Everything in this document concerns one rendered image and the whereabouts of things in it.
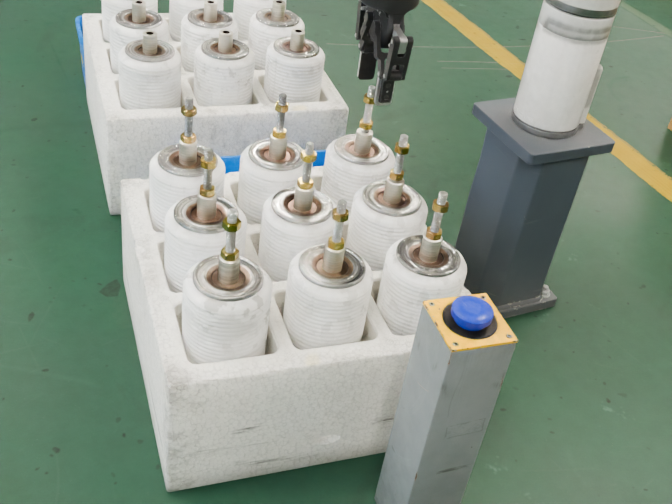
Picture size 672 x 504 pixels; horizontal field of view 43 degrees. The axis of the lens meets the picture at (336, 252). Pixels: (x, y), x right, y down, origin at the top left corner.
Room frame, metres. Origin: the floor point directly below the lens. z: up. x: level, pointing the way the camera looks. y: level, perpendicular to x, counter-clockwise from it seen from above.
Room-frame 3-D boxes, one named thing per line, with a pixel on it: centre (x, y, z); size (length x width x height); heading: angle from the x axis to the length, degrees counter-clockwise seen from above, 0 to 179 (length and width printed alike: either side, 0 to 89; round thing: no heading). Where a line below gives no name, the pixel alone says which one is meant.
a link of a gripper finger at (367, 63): (1.04, 0.00, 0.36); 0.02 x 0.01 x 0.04; 112
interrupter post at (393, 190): (0.91, -0.06, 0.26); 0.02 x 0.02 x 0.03
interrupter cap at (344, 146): (1.01, -0.01, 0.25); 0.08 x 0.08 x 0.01
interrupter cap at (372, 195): (0.91, -0.06, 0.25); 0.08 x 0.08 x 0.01
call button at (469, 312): (0.62, -0.14, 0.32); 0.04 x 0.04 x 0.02
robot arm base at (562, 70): (1.09, -0.26, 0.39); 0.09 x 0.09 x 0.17; 31
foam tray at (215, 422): (0.86, 0.05, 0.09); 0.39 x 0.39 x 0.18; 24
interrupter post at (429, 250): (0.80, -0.11, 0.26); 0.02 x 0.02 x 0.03
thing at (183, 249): (0.81, 0.16, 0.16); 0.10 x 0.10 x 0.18
